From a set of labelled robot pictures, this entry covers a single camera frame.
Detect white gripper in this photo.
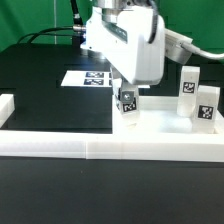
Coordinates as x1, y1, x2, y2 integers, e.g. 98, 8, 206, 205
86, 6, 165, 102

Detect white square table top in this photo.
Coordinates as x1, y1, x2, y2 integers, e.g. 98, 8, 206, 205
111, 94, 224, 135

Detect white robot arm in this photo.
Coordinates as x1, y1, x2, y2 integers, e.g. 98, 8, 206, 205
86, 0, 165, 103

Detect white sheet with markers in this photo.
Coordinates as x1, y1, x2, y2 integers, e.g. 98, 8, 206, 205
61, 70, 151, 90

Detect white U-shaped obstacle fence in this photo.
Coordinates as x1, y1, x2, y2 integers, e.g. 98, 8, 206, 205
0, 93, 224, 163

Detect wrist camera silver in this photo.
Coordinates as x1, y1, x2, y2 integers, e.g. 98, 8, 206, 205
165, 29, 192, 65

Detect black cables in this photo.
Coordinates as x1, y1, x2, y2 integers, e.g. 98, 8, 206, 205
16, 0, 88, 44

